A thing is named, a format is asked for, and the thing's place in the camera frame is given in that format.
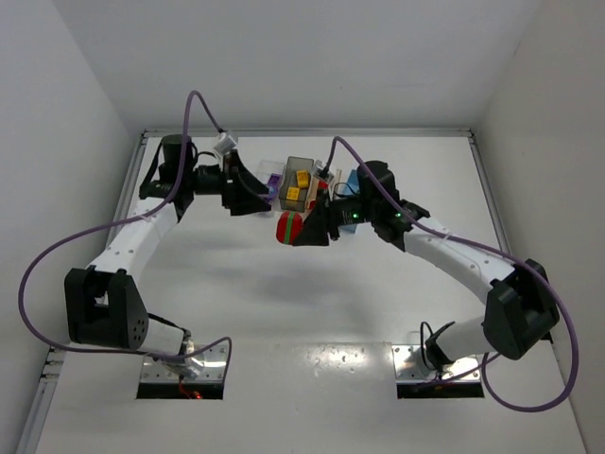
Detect red round striped lego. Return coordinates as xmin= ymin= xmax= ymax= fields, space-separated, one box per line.
xmin=276 ymin=211 xmax=303 ymax=245

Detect purple striped oval lego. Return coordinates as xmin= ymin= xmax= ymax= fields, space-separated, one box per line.
xmin=268 ymin=173 xmax=282 ymax=187

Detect yellow orange bird lego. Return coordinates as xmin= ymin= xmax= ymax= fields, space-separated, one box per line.
xmin=285 ymin=186 xmax=301 ymax=201

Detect yellow curved lego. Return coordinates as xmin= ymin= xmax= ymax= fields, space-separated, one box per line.
xmin=295 ymin=170 xmax=310 ymax=189

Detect purple flower print lego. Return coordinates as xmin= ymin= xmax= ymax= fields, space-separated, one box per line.
xmin=261 ymin=186 xmax=278 ymax=203

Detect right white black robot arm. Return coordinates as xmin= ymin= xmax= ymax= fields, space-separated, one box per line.
xmin=289 ymin=161 xmax=560 ymax=371

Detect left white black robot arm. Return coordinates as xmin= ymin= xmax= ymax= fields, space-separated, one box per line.
xmin=64 ymin=132 xmax=270 ymax=357

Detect blue plastic container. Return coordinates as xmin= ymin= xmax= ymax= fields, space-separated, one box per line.
xmin=337 ymin=169 xmax=365 ymax=235

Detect clear plastic container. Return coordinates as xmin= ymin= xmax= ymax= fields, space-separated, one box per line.
xmin=256 ymin=160 xmax=285 ymax=189

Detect smoky grey plastic container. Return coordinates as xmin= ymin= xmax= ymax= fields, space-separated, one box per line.
xmin=278 ymin=156 xmax=314 ymax=213

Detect orange translucent plastic container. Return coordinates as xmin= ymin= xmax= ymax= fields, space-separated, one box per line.
xmin=304 ymin=169 xmax=341 ymax=214

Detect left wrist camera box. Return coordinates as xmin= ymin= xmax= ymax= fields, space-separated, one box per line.
xmin=213 ymin=131 xmax=238 ymax=156

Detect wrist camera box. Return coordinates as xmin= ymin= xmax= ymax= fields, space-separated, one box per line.
xmin=213 ymin=131 xmax=238 ymax=156
xmin=311 ymin=162 xmax=334 ymax=183

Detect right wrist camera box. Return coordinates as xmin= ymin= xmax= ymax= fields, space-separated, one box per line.
xmin=311 ymin=162 xmax=334 ymax=183

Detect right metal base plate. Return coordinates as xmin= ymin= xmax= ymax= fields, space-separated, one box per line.
xmin=391 ymin=344 xmax=480 ymax=385

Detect metal base plate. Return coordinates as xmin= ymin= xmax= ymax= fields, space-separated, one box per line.
xmin=140 ymin=342 xmax=231 ymax=384
xmin=391 ymin=344 xmax=480 ymax=385

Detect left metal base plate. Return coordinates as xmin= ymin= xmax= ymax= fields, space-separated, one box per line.
xmin=140 ymin=342 xmax=231 ymax=384

